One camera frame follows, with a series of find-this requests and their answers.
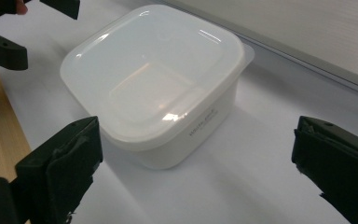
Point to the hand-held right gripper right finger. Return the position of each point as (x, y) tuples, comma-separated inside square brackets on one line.
[(338, 165)]

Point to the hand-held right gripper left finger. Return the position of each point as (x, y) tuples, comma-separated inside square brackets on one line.
[(59, 168)]

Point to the white square plastic container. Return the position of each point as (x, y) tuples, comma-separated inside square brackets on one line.
[(155, 77)]

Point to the white table sheet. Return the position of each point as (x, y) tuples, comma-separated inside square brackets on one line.
[(261, 174)]

